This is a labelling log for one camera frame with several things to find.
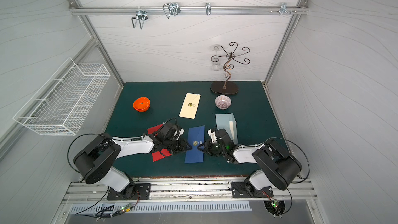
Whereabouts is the dark blue envelope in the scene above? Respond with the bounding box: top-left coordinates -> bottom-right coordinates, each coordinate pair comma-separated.
184,125 -> 205,164

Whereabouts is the light blue envelope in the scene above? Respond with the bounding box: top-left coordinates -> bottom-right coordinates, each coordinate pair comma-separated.
215,113 -> 238,144

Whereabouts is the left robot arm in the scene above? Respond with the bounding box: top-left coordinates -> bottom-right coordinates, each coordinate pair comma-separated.
73,122 -> 192,195

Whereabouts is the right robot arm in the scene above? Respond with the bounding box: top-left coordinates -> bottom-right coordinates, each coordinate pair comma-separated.
197,129 -> 303,192

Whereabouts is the red envelope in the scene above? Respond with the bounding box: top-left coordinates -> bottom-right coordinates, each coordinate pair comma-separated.
147,124 -> 172,162

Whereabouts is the cream envelope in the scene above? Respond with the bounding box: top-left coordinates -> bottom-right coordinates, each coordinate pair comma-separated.
179,93 -> 201,119

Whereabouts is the orange plastic bowl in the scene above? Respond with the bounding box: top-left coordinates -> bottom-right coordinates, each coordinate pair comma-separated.
133,97 -> 151,112

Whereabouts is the striped ceramic bowl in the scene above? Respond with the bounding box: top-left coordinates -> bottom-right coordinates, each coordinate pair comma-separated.
215,95 -> 232,110

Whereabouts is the dark jewelry stand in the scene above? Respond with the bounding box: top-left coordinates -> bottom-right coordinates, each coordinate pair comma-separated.
210,41 -> 251,95

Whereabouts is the metal hook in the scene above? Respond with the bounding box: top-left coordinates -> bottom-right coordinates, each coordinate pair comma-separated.
269,3 -> 297,15
131,8 -> 148,30
162,2 -> 181,19
205,3 -> 211,16

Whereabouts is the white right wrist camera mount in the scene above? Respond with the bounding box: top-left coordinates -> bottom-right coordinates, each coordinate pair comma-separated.
208,129 -> 218,143

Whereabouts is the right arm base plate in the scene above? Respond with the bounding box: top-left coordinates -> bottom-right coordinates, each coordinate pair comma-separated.
228,181 -> 274,199

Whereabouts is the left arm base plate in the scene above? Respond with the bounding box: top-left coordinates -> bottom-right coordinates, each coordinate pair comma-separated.
107,183 -> 151,201

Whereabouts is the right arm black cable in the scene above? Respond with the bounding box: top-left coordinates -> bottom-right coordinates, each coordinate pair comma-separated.
264,136 -> 311,184

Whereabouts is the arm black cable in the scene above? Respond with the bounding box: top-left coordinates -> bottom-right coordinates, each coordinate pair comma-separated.
264,136 -> 311,184
67,133 -> 109,175

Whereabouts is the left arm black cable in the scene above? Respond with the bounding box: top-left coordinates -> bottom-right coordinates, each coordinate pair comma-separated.
67,133 -> 109,175

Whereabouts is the white wire basket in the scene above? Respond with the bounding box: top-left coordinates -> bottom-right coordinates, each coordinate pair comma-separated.
13,58 -> 110,136

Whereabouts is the aluminium crossbar rail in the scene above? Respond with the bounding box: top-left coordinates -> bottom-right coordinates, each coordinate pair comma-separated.
69,5 -> 309,16

